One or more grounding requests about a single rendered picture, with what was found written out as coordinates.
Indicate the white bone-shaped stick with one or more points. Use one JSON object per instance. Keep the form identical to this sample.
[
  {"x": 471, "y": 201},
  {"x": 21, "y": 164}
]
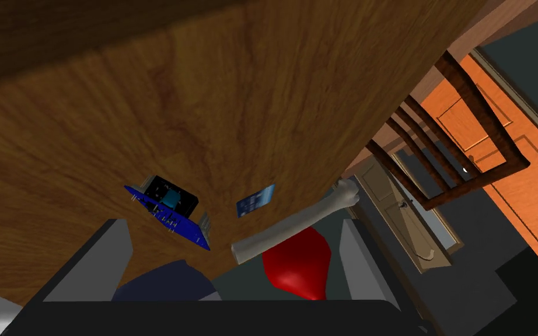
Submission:
[{"x": 292, "y": 221}]

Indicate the beige door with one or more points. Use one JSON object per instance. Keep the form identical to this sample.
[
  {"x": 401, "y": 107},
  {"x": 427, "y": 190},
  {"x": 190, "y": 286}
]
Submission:
[{"x": 404, "y": 219}]

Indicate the orange panelled door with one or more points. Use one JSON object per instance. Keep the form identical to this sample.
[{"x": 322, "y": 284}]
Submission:
[{"x": 525, "y": 186}]

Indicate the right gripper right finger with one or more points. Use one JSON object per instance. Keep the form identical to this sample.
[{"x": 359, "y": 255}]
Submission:
[{"x": 361, "y": 266}]

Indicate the blue circuit board black block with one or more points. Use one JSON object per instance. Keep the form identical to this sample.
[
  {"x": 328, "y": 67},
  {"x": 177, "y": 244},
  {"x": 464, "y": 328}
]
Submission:
[{"x": 168, "y": 205}]

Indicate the red bulb-shaped object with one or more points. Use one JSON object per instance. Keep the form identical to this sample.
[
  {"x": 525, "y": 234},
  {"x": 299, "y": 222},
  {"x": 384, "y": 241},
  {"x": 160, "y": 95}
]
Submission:
[{"x": 299, "y": 266}]

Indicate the dark wooden chair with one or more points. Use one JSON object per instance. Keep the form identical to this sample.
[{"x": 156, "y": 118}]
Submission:
[{"x": 465, "y": 98}]

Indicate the blue card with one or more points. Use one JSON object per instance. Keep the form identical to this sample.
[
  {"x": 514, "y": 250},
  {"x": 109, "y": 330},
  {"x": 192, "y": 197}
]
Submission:
[{"x": 255, "y": 200}]

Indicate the brown wooden table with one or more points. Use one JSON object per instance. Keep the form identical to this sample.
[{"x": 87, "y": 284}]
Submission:
[{"x": 250, "y": 93}]

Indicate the dark blue round object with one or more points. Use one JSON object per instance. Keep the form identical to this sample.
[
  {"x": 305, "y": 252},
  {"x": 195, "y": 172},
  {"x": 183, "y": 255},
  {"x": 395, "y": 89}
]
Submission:
[{"x": 166, "y": 282}]

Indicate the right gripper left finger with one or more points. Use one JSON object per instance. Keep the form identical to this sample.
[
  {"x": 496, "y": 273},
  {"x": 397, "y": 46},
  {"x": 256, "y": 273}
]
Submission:
[{"x": 94, "y": 266}]

